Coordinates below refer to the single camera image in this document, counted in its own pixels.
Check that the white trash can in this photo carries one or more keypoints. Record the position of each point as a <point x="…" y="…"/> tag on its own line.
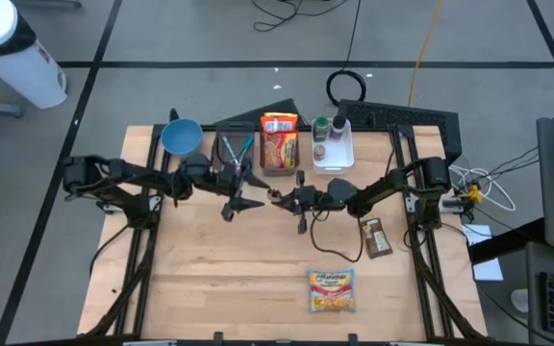
<point x="22" y="72"/>

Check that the small glass jar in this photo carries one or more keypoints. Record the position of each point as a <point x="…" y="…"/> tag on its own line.
<point x="319" y="152"/>

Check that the black aluminium table frame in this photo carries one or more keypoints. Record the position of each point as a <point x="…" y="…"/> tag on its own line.
<point x="404" y="130"/>

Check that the black wedge-shaped panel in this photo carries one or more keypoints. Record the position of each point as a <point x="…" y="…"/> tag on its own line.
<point x="253" y="115"/>

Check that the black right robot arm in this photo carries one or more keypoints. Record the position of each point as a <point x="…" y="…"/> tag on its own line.
<point x="387" y="185"/>

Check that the white computer mouse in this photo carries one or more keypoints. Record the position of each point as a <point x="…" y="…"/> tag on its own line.
<point x="520" y="300"/>

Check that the grey metal bar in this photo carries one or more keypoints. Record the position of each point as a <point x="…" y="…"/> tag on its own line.
<point x="51" y="3"/>

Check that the grey plastic bin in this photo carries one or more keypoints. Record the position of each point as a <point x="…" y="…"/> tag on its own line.
<point x="236" y="129"/>
<point x="282" y="172"/>

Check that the brown snack bar packet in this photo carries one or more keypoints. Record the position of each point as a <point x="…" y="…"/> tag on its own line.
<point x="377" y="239"/>

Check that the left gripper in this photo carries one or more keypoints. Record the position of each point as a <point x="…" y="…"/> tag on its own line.
<point x="229" y="180"/>

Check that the yellow plug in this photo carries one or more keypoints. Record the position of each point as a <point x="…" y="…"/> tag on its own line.
<point x="472" y="194"/>

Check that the black-lid spice jar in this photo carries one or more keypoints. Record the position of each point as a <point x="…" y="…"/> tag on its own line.
<point x="338" y="124"/>

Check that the white plastic bin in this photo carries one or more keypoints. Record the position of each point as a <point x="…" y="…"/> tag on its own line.
<point x="339" y="156"/>

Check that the orange ramen packet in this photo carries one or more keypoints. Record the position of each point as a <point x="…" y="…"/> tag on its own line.
<point x="279" y="124"/>

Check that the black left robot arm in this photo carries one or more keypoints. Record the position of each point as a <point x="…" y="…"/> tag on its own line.
<point x="128" y="173"/>

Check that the red ramen packet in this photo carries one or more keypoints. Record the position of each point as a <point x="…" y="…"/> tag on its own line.
<point x="279" y="149"/>

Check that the green-lid spice jar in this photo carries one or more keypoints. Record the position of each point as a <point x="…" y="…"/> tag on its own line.
<point x="321" y="126"/>

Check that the blue ramen packet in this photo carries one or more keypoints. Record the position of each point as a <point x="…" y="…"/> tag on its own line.
<point x="331" y="290"/>

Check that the blue bowl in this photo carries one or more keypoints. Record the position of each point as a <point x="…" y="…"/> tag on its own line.
<point x="181" y="137"/>

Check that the white paper sheet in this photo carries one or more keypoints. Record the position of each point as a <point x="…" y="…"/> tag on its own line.
<point x="486" y="269"/>

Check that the black support bar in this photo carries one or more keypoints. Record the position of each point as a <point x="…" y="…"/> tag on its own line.
<point x="503" y="245"/>

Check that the small black clamp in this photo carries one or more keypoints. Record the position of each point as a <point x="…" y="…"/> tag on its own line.
<point x="218" y="336"/>
<point x="352" y="337"/>

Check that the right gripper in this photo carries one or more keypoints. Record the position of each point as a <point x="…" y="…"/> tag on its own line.
<point x="308" y="198"/>

